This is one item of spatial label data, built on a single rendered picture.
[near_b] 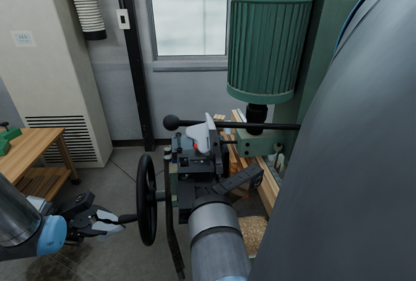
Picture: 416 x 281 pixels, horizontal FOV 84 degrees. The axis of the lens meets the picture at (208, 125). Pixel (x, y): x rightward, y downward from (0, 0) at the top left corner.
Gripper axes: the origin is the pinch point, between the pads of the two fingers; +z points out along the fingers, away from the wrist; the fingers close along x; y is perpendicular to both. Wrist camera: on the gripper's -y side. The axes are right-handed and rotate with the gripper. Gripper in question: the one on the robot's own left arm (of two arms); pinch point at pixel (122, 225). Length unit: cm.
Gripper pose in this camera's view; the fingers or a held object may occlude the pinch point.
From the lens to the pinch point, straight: 74.9
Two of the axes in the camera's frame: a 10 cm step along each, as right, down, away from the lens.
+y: -5.0, 7.8, 3.8
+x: 1.5, 5.1, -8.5
